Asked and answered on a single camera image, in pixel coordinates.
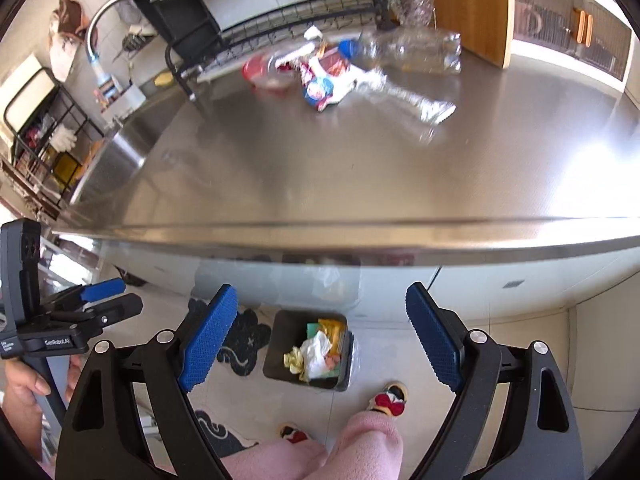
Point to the white tote bag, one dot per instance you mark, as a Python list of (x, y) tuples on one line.
[(62, 55)]

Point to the white glove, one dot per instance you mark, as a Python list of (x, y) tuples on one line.
[(64, 140)]

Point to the green paper carton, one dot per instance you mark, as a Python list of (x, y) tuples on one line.
[(314, 331)]

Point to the bamboo cutting board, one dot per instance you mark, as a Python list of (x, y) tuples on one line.
[(470, 5)]

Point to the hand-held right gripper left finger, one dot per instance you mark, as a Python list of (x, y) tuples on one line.
[(210, 335)]

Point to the orange snack packet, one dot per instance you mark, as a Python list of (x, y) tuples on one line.
[(332, 330)]

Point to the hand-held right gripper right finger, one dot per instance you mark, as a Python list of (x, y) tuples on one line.
[(432, 335)]

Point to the white paper towel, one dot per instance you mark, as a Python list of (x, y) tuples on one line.
[(316, 355)]

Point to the person's right leg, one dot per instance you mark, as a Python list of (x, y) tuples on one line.
[(367, 445)]

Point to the person's leg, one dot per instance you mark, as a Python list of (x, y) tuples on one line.
[(367, 445), (280, 462)]

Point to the person's right slipper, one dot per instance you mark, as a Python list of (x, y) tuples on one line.
[(387, 400)]

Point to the person's left slipper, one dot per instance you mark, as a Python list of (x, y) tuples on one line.
[(295, 434)]

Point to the white storage cabinet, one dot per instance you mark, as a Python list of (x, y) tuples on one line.
[(600, 79)]

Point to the black dish rack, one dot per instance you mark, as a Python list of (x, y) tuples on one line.
[(180, 15)]

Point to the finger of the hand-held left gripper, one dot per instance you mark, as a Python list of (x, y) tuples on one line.
[(120, 307), (105, 289)]

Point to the person's slipper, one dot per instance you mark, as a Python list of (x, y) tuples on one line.
[(295, 434), (387, 400)]

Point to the long clear plastic bag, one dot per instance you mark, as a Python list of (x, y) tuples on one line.
[(410, 102)]

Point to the black trash bin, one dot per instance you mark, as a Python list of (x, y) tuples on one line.
[(277, 355)]

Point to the metal faucet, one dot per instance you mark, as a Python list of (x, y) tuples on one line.
[(102, 77)]

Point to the red cap plastic bottle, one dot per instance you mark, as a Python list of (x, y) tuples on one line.
[(260, 70)]

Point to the black cloud floor mat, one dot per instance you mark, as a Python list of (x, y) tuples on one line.
[(245, 345)]

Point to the brown hanging cloth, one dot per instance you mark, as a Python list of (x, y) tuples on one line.
[(70, 12)]

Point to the person's left hand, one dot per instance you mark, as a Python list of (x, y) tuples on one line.
[(22, 400)]

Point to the yellow soap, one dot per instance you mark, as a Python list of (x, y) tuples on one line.
[(163, 79)]

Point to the steel sink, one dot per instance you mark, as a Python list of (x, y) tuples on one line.
[(115, 155)]

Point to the yellow paper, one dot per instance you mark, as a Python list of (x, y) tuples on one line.
[(294, 360)]

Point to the white board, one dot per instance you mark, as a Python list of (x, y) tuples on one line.
[(27, 92)]

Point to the blue cap clear plastic bottle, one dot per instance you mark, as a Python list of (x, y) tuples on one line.
[(415, 50)]

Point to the person's left leg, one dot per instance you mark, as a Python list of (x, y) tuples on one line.
[(280, 462)]

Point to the dark red snack wrapper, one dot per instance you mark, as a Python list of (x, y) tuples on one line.
[(322, 87)]

